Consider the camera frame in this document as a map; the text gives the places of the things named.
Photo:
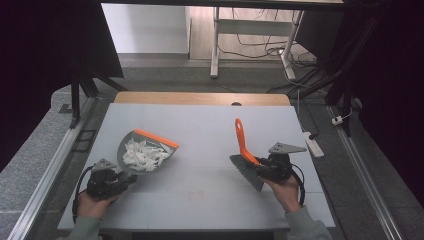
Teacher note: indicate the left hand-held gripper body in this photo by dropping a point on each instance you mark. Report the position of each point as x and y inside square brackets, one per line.
[103, 181]

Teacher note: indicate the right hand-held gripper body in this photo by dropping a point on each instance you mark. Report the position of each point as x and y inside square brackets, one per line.
[280, 165]

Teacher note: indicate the grey dustpan with orange edge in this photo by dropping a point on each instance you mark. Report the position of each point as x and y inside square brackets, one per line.
[128, 148]

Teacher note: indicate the pile of torn white paper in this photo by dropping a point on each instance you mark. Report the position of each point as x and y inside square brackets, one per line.
[145, 155]

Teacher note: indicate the person's left hand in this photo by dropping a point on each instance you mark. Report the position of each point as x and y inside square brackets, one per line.
[91, 206]

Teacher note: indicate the person's right hand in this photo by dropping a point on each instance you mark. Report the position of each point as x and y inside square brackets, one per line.
[285, 195]

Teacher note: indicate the white power strip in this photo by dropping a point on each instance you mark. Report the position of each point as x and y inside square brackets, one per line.
[313, 144]

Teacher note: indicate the small white plug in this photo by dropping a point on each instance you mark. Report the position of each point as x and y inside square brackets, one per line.
[337, 120]

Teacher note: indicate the black metal stand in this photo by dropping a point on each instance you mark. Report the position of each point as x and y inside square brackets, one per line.
[76, 96]
[343, 83]

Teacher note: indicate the wooden table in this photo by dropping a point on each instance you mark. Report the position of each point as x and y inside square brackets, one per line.
[200, 98]

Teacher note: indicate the black curtain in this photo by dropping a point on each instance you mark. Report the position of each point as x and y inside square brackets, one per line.
[40, 66]
[396, 100]

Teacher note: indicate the aluminium rail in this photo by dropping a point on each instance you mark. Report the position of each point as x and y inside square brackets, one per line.
[363, 173]
[50, 173]

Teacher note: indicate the white metal desk frame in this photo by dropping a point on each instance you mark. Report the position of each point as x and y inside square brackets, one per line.
[253, 26]

